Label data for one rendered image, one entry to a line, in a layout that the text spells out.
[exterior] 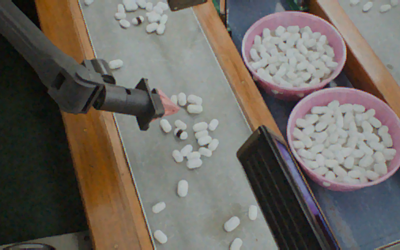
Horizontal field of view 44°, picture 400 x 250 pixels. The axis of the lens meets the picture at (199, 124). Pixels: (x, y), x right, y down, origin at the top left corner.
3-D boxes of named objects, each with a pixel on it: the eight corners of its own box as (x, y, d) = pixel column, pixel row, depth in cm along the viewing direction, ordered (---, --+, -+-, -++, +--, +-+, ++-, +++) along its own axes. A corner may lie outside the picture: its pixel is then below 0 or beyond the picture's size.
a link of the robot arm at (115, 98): (92, 115, 99) (103, 92, 97) (82, 92, 104) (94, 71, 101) (122, 119, 104) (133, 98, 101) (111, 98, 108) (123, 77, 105)
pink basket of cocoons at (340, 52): (291, 129, 127) (295, 107, 119) (220, 69, 139) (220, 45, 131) (360, 73, 136) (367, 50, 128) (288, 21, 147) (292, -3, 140)
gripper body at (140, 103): (149, 77, 109) (121, 71, 105) (163, 113, 104) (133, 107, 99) (135, 96, 113) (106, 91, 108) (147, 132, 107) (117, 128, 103)
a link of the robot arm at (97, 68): (59, 111, 97) (79, 77, 93) (46, 75, 104) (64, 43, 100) (112, 122, 105) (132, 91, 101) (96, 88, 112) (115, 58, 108)
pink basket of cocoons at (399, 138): (313, 220, 113) (319, 202, 105) (266, 127, 127) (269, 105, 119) (416, 183, 117) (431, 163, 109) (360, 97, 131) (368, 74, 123)
